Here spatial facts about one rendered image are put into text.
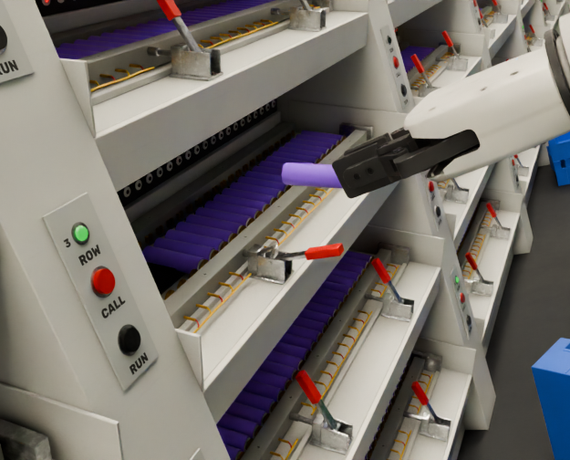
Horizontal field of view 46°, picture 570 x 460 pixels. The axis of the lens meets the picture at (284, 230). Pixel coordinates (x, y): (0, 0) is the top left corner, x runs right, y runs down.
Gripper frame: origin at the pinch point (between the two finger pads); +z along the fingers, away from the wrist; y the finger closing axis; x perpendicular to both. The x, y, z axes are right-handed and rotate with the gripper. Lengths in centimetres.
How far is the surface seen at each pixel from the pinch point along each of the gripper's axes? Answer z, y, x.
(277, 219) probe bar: 18.1, -12.8, 4.1
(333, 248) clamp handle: 8.6, -4.2, 6.6
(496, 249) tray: 23, -95, 46
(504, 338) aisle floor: 24, -77, 59
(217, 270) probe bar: 17.8, 0.4, 3.7
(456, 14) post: 16, -117, -4
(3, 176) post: 10.6, 21.4, -11.2
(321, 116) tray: 24, -47, -1
